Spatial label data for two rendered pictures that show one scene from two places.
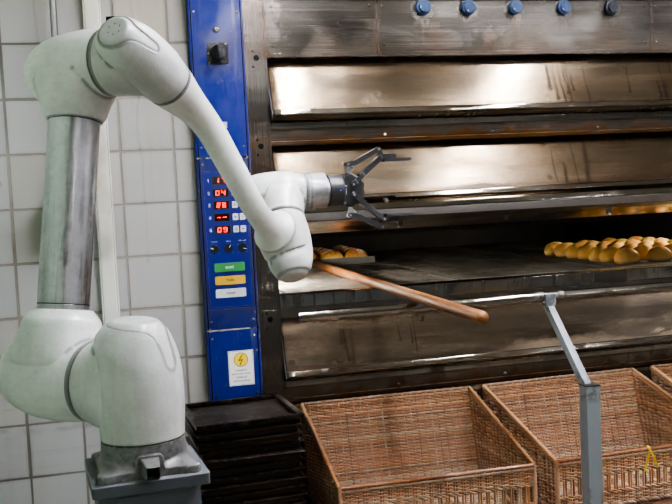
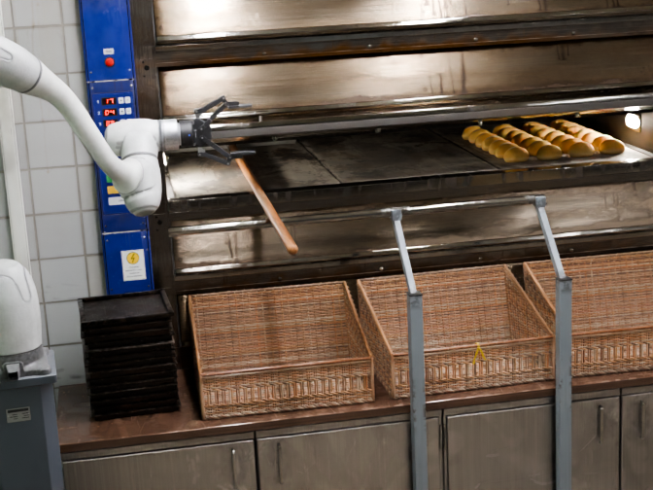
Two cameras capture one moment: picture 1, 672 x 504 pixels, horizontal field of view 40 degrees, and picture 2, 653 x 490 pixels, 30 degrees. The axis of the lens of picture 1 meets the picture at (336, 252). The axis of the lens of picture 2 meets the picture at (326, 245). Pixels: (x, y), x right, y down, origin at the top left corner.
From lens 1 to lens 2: 1.45 m
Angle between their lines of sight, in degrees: 11
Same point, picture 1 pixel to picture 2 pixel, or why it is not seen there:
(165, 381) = (21, 310)
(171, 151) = (64, 75)
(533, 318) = (409, 219)
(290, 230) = (138, 176)
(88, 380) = not seen: outside the picture
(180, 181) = not seen: hidden behind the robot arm
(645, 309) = (521, 209)
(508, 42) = not seen: outside the picture
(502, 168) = (378, 81)
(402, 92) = (280, 14)
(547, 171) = (423, 83)
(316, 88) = (197, 13)
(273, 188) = (129, 136)
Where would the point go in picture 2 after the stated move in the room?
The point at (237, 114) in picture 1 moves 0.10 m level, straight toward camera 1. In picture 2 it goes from (122, 41) to (119, 44)
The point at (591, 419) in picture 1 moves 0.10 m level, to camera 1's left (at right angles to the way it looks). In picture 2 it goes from (414, 323) to (381, 324)
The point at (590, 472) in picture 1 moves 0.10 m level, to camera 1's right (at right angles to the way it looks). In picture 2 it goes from (413, 366) to (445, 366)
